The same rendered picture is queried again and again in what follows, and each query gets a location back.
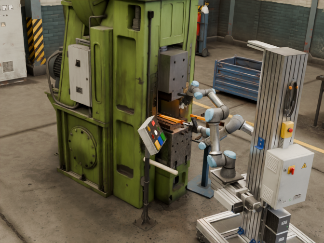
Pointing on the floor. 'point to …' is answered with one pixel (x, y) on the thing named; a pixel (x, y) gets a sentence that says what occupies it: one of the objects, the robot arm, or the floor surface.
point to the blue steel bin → (237, 76)
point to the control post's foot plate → (145, 223)
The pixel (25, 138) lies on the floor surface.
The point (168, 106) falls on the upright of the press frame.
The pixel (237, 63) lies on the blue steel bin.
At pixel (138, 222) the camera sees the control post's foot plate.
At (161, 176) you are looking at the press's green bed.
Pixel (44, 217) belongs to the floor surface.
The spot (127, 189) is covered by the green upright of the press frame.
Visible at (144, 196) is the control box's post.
